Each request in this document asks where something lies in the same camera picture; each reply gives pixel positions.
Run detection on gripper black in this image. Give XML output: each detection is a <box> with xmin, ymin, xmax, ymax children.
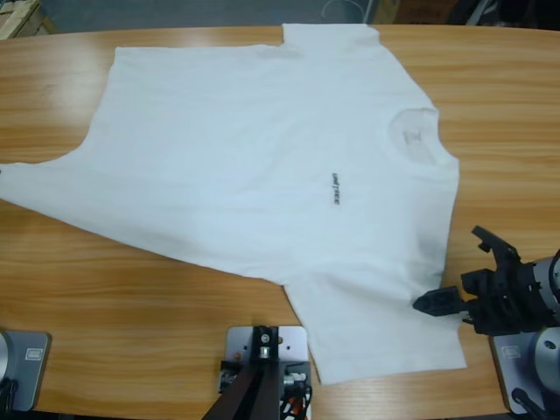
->
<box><xmin>412</xmin><ymin>259</ymin><xmax>553</xmax><ymax>338</ymax></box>

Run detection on wrist black camera bracket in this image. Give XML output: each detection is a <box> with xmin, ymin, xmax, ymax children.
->
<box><xmin>471</xmin><ymin>225</ymin><xmax>524</xmax><ymax>275</ymax></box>

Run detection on wooden pallet stack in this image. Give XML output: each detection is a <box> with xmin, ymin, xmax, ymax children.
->
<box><xmin>0</xmin><ymin>0</ymin><xmax>57</xmax><ymax>40</ymax></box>

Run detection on black clamp with silver connector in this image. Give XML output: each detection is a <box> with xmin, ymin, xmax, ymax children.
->
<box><xmin>218</xmin><ymin>359</ymin><xmax>241</xmax><ymax>393</ymax></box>
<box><xmin>282</xmin><ymin>360</ymin><xmax>312</xmax><ymax>390</ymax></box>

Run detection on white t-shirt with small print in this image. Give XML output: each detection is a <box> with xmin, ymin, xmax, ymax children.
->
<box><xmin>0</xmin><ymin>21</ymin><xmax>467</xmax><ymax>387</ymax></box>

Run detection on white grey mounting plate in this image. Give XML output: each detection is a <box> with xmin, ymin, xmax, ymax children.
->
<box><xmin>225</xmin><ymin>324</ymin><xmax>312</xmax><ymax>420</ymax></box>

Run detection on base black cable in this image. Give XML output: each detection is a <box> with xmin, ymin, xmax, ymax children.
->
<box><xmin>510</xmin><ymin>388</ymin><xmax>550</xmax><ymax>420</ymax></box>
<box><xmin>0</xmin><ymin>378</ymin><xmax>19</xmax><ymax>413</ymax></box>

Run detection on brown cardboard box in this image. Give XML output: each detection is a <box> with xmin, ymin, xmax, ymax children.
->
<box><xmin>374</xmin><ymin>0</ymin><xmax>454</xmax><ymax>25</ymax></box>

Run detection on arm grey base plate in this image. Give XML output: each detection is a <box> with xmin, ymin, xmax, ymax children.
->
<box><xmin>0</xmin><ymin>330</ymin><xmax>53</xmax><ymax>413</ymax></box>
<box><xmin>488</xmin><ymin>325</ymin><xmax>560</xmax><ymax>415</ymax></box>

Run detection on black background equipment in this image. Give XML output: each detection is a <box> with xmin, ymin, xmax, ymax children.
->
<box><xmin>450</xmin><ymin>0</ymin><xmax>560</xmax><ymax>30</ymax></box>

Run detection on orange cable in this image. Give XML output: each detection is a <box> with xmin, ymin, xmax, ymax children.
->
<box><xmin>279</xmin><ymin>391</ymin><xmax>314</xmax><ymax>420</ymax></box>

